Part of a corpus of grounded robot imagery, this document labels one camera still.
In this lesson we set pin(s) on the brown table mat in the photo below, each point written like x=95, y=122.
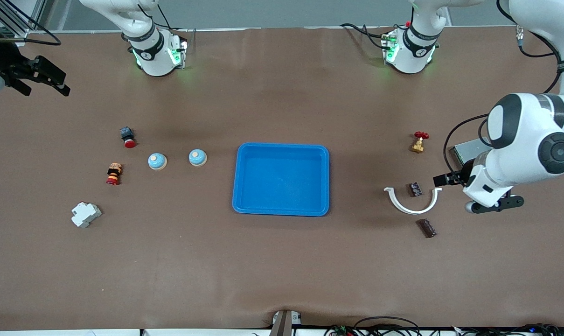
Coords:
x=282, y=261

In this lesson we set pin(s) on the blue plastic tray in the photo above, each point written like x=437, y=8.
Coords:
x=282, y=179

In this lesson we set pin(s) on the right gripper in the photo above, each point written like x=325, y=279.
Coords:
x=2, y=59

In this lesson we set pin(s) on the grey metal box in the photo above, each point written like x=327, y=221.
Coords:
x=468, y=149

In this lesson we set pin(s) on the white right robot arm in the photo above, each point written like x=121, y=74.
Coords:
x=156, y=60

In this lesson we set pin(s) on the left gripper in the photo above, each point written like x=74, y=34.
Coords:
x=465, y=173

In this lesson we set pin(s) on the long dark electrolytic capacitor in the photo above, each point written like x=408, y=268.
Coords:
x=427, y=228

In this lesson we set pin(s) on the metal table clamp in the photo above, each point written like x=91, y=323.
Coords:
x=282, y=324

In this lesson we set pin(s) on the white circuit breaker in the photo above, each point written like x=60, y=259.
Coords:
x=86, y=214

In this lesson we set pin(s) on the white curved plastic bracket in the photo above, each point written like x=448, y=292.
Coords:
x=410, y=210

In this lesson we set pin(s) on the short black electrolytic capacitor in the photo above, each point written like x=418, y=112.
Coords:
x=415, y=189

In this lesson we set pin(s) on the aluminium frame post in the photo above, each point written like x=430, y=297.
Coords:
x=23, y=31

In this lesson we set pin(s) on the red yellow emergency stop switch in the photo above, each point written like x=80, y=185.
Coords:
x=114, y=173

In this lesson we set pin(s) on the black red push button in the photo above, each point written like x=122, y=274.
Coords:
x=128, y=136

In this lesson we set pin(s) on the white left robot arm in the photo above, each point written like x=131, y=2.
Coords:
x=519, y=140

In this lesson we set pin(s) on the blue dome desk bell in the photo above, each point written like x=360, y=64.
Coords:
x=197, y=157
x=156, y=161

